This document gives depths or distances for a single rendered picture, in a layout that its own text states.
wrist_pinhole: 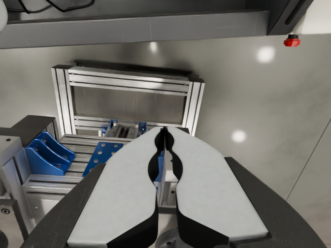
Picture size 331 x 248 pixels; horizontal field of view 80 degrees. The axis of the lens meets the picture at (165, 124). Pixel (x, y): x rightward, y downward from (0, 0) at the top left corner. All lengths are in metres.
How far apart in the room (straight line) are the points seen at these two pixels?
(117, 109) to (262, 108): 1.04
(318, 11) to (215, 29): 0.16
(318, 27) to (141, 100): 0.95
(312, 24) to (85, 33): 0.38
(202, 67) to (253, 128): 0.64
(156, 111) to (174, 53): 0.39
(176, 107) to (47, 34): 0.92
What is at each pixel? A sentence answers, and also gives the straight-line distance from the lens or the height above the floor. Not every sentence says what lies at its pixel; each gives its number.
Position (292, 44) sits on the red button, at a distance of 0.61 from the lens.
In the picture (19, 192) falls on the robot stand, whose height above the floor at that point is 0.96.
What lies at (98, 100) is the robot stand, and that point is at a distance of 1.26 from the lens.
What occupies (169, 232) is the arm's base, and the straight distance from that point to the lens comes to 0.52.
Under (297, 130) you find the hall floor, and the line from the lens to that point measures 1.87.
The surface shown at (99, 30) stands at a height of 0.95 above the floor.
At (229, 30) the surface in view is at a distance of 0.40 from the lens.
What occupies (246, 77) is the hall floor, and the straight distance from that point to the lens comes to 1.50.
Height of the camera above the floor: 1.33
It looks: 62 degrees down
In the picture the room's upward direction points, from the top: 177 degrees clockwise
